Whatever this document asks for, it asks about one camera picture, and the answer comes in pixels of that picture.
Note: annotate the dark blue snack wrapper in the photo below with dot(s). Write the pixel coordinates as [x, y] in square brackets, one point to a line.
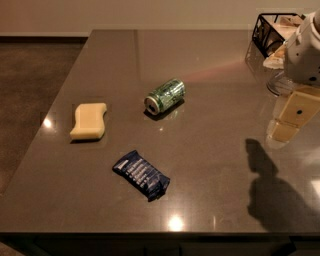
[151, 182]

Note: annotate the green soda can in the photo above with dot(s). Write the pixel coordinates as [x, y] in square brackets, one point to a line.
[165, 96]

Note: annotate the black wire basket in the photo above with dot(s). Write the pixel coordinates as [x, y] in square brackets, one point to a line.
[273, 29]

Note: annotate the clear glass bowl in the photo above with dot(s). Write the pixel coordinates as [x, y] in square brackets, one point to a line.
[280, 85]

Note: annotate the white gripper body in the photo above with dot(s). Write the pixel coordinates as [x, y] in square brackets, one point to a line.
[302, 61]

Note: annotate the yellow sponge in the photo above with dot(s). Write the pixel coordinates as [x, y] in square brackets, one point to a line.
[89, 121]

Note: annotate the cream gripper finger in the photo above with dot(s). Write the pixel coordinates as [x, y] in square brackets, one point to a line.
[282, 132]
[301, 106]

